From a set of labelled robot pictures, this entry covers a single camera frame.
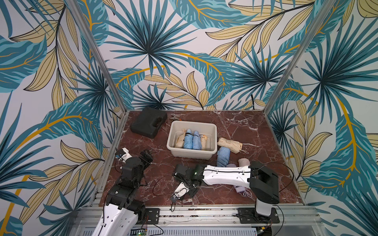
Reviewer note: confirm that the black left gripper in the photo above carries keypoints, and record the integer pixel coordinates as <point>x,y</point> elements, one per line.
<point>148,157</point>

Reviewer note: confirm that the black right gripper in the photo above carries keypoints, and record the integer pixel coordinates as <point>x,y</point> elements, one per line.
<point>179,173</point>

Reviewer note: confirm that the black umbrella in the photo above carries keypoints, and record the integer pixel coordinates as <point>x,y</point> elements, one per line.
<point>173,202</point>

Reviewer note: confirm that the light blue umbrella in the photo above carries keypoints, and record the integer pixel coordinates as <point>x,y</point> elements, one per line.
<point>197,141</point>
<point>223,156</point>

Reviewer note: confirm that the white plastic storage box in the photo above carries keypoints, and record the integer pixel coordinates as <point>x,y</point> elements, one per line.
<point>208,129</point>

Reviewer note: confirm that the beige umbrella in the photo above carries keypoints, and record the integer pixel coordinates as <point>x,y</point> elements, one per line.
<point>203,139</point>
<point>234,146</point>

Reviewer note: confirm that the pink umbrella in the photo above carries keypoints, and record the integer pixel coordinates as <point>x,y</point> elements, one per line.
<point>244,162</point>

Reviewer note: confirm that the lavender umbrella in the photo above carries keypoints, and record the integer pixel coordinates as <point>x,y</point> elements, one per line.
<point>240,189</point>

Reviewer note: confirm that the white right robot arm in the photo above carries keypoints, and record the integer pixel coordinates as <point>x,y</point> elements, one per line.
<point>261,180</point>

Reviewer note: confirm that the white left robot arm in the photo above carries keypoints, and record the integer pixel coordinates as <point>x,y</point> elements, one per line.
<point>121,211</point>

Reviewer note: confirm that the green circuit board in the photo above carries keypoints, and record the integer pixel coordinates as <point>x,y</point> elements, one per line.
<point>138,232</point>

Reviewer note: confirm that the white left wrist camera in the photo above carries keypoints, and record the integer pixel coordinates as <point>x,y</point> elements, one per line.
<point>123,155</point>

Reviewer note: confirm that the orange handled pliers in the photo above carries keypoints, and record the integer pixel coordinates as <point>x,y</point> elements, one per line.
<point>174,117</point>

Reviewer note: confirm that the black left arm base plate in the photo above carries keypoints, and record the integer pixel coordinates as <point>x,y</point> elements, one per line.
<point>151,216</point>

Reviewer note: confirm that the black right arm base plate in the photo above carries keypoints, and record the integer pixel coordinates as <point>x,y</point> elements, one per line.
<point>248,215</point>

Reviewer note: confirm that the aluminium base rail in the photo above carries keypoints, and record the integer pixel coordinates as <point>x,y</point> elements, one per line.
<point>220,220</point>

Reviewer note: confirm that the left aluminium corner post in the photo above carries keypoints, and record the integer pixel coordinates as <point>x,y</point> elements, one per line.
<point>80,20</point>

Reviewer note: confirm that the aluminium corner post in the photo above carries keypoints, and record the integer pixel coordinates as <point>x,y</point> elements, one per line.
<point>80,20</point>
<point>308,37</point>

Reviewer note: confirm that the right aluminium corner post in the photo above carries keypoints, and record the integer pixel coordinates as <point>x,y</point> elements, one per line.
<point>308,37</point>

